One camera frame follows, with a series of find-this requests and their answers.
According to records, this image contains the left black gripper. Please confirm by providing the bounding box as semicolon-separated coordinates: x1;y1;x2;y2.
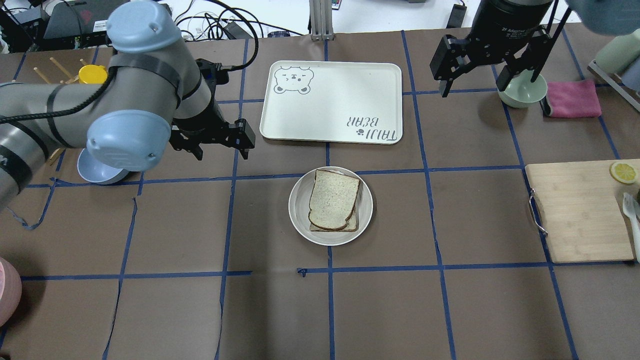
169;100;256;161

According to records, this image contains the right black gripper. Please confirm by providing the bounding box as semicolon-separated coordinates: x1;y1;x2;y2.
430;17;567;98

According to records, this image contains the cream round plate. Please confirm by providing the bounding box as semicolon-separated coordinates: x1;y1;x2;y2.
288;166;375;247

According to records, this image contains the bread slice from board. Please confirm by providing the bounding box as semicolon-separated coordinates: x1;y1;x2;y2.
308;170;361;230

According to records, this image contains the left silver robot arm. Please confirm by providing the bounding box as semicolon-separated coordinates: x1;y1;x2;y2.
0;0;256;207

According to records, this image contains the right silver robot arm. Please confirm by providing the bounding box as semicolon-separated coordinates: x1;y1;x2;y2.
429;0;640;98

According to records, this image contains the bread slice on plate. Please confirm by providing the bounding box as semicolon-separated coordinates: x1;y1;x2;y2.
309;209;359;233

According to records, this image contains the green bowl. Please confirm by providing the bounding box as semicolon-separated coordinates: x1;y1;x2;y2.
498;70;548;109

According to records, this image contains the black power adapter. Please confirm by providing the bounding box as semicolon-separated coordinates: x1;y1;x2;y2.
446;3;467;28

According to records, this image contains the pink cloth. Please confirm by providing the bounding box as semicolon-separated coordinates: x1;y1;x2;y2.
539;79;602;119

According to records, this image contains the cream bear tray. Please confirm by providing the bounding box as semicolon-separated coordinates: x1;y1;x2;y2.
260;60;403;145

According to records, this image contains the blue bowl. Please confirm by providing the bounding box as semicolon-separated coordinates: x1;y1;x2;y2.
76;149;130;185

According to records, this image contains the yellow mug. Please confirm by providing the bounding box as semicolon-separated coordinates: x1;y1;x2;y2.
78;64;109;84

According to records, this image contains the wooden cutting board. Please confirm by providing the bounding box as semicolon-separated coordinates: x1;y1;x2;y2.
525;159;639;264

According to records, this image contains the lemon half slice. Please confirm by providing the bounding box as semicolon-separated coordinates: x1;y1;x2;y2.
609;161;639;185

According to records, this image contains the white plastic knife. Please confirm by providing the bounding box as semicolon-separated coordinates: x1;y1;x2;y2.
622;193;640;262

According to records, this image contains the black computer box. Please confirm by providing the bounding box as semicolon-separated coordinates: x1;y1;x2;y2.
43;0;126;40

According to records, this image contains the pink bowl with ice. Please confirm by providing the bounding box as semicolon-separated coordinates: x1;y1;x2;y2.
0;257;22;326

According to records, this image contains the aluminium frame post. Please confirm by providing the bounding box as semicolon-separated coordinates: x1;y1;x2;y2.
309;0;335;42

